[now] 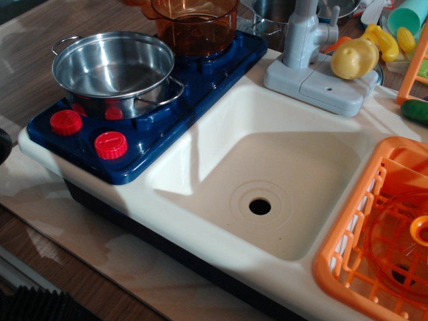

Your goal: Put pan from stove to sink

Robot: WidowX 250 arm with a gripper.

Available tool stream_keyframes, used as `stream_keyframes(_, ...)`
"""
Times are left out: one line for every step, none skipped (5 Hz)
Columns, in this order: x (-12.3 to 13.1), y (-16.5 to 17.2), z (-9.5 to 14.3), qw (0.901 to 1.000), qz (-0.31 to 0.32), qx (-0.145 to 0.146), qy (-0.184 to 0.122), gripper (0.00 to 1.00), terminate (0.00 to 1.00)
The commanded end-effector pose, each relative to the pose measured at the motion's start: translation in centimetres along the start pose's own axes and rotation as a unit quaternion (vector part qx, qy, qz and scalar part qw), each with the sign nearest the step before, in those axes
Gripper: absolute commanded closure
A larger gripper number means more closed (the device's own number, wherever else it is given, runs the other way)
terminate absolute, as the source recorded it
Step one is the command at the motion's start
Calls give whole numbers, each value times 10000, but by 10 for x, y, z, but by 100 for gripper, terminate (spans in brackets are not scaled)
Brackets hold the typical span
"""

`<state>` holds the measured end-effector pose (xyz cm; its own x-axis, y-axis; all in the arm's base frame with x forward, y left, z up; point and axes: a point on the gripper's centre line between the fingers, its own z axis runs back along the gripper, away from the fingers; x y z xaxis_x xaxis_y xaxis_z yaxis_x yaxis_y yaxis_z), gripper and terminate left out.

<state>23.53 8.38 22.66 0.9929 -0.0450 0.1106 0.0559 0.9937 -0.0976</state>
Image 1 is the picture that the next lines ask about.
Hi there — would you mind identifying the stainless steel two-handled pan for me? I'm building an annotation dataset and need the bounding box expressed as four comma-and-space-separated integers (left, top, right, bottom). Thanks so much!
51, 31, 185, 120

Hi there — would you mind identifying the black ribbed robot base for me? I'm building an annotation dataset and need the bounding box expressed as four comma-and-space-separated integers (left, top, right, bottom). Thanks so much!
1, 286, 100, 320

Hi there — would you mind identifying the cream toy sink unit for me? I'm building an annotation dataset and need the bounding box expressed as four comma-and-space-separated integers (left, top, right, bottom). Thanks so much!
18, 51, 427, 320

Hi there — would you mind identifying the blue toy stove top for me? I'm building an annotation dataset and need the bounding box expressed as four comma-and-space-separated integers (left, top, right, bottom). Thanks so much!
27, 31, 268, 185

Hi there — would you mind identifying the right red stove knob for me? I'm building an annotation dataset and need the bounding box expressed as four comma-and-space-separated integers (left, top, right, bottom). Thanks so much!
94, 131, 128, 160

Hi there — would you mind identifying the red stove knob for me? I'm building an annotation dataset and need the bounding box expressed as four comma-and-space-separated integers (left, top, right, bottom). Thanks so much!
49, 110, 83, 136
94, 131, 128, 160

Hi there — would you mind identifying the left red stove knob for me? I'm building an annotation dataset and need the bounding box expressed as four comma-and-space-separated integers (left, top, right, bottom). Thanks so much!
49, 110, 83, 136

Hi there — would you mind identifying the grey toy faucet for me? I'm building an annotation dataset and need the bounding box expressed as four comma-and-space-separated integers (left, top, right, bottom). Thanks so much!
264, 1, 379, 117

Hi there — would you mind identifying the transparent amber plastic pot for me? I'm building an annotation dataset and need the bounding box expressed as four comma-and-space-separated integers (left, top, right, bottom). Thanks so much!
124, 0, 240, 57

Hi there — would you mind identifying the small steel pot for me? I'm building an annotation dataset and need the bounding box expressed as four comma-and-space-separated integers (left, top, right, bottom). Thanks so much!
242, 0, 296, 36

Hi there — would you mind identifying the yellow plastic potato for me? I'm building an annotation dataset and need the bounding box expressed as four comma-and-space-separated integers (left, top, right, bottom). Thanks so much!
330, 38, 379, 80

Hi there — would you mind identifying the steel bowl at back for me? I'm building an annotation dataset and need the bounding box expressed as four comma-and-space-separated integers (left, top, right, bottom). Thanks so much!
318, 0, 360, 25

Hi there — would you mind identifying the orange dish drying rack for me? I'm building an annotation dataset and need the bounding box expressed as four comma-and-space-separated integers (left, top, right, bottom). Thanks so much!
314, 137, 427, 320

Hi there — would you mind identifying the transparent orange pot lid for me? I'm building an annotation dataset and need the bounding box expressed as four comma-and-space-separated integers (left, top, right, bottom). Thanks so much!
364, 192, 427, 303

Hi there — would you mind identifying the yellow plastic banana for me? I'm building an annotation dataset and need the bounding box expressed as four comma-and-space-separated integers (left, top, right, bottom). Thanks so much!
361, 24, 399, 62

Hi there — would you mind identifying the black round knob left edge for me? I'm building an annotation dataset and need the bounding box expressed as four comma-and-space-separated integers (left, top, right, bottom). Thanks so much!
0, 128, 13, 165

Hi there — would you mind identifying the green plastic cucumber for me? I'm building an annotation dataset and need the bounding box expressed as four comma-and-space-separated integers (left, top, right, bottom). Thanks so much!
401, 99, 428, 124

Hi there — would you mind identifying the orange plastic rack behind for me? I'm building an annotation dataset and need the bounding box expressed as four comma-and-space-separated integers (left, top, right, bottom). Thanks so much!
396, 23, 427, 104

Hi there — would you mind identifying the yellow plastic corn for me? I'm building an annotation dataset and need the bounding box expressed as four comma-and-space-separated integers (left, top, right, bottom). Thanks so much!
397, 27, 417, 53

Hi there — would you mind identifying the teal plastic cup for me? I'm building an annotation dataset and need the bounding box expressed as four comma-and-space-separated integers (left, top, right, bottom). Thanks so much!
387, 0, 427, 36

